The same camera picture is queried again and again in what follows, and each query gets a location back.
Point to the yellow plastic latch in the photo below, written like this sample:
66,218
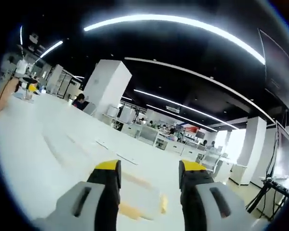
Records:
163,204
131,211
136,179

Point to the grey office chair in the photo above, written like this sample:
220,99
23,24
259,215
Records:
89,108

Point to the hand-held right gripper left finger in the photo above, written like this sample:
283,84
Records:
86,204

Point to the short ceiling strip light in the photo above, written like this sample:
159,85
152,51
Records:
51,49

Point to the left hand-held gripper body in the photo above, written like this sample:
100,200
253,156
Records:
23,85

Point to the long ceiling strip light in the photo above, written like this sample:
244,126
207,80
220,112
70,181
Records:
178,27

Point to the white square pillar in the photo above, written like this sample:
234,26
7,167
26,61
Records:
107,89
251,149

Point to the clear plastic storage box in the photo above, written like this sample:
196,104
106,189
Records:
147,195

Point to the dark hanging panel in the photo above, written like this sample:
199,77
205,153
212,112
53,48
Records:
277,62

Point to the black desk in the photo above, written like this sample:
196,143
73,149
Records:
278,184

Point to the ceiling air vent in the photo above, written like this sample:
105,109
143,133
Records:
172,108

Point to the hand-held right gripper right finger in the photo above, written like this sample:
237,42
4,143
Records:
207,204

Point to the computer monitor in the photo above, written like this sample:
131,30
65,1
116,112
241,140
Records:
284,150

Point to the white mesh office chair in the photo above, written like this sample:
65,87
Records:
212,160

